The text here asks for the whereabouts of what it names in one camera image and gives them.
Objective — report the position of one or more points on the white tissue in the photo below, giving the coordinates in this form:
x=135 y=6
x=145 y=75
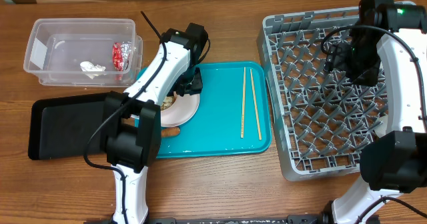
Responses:
x=88 y=67

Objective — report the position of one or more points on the teal serving tray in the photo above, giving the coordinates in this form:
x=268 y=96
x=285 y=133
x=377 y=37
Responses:
x=215 y=128

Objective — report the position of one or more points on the clear plastic bin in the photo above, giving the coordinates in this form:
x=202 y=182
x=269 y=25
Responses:
x=56 y=47

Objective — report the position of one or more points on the left wooden chopstick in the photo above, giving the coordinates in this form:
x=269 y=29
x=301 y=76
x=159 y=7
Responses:
x=243 y=104

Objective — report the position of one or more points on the grey dishwasher rack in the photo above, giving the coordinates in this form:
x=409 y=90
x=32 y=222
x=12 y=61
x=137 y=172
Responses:
x=322 y=121

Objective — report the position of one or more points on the orange carrot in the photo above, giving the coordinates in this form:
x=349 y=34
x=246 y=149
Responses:
x=170 y=132

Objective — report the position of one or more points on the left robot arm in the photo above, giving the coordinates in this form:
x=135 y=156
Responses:
x=131 y=133

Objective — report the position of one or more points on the pink plate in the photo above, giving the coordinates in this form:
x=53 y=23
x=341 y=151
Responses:
x=181 y=111

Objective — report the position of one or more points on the wooden chopstick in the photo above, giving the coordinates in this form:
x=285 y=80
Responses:
x=255 y=106
x=243 y=104

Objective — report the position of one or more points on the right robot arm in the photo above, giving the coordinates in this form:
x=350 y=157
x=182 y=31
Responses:
x=388 y=38

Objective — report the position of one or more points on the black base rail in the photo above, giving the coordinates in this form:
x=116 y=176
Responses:
x=290 y=219

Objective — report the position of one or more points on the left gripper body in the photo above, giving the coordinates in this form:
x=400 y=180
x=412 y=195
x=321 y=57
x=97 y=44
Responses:
x=189 y=82

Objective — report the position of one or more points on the right wooden chopstick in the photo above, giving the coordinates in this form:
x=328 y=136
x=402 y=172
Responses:
x=255 y=106

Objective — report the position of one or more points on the black tray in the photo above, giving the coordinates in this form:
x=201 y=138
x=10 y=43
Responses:
x=60 y=127

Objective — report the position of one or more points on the red foil wrapper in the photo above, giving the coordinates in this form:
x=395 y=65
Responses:
x=120 y=55

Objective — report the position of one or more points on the rice and food scraps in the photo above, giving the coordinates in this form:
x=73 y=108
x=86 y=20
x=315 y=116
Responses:
x=168 y=102

